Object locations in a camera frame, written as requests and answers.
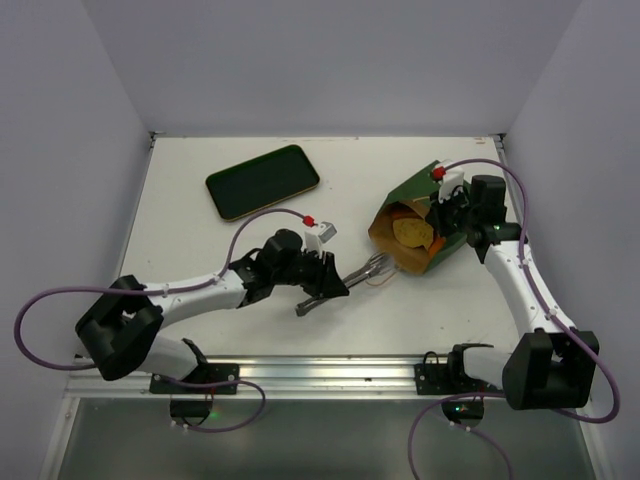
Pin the metal tongs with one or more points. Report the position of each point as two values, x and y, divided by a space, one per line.
378 264

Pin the aluminium rail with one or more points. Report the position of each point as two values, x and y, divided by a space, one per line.
282 378

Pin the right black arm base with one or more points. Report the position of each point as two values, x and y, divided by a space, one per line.
444 375

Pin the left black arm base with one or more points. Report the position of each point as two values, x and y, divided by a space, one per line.
209 373

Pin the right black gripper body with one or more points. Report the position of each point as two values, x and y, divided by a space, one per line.
445 216

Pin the yellow round fake bread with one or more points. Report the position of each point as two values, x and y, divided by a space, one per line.
413 232

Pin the orange fake bread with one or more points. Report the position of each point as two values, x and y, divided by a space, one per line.
437 245

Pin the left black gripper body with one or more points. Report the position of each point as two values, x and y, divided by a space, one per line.
319 273

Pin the green brown paper bag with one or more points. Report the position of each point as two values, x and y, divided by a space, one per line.
411 199

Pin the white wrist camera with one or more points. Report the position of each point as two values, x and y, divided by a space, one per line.
317 236
450 179

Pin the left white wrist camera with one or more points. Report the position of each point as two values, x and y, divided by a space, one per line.
317 236

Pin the dark green tray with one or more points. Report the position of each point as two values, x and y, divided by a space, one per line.
261 182

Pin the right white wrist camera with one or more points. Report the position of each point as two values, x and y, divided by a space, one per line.
450 179

